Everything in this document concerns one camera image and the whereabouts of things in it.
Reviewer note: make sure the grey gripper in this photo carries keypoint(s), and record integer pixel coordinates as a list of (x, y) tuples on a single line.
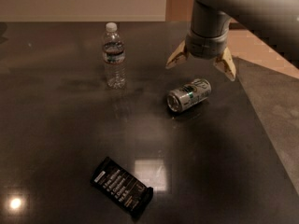
[(204, 46)]

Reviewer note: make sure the silver green 7up can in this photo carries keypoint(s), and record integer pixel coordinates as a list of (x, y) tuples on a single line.
[(188, 95)]

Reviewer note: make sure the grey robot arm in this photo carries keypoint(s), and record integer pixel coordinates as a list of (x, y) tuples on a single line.
[(275, 22)]

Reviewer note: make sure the clear plastic water bottle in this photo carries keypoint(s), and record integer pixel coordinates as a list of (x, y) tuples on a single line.
[(113, 53)]

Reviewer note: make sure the black snack bar wrapper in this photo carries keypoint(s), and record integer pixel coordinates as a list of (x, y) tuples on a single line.
[(121, 187)]

